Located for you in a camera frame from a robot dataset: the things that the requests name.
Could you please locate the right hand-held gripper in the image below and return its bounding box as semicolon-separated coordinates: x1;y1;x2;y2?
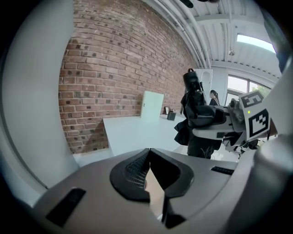
192;90;272;144

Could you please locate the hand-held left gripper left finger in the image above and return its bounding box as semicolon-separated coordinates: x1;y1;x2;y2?
32;148;165;234

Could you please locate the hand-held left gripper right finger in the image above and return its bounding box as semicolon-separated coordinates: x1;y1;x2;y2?
150;148;239;229

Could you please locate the black item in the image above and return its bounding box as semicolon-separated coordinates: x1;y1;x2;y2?
174;68;222;159

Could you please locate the person's right forearm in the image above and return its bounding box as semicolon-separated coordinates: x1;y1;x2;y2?
263;66;293;140

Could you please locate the white desk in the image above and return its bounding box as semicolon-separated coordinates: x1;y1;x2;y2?
103;114;190;158

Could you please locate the glass window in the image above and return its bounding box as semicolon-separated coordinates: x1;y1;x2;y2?
228;75;275;98

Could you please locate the white upright board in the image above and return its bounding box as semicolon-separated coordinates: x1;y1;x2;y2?
140;90;164;119

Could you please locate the bright skylight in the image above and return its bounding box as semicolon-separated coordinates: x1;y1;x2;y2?
236;33;277;53

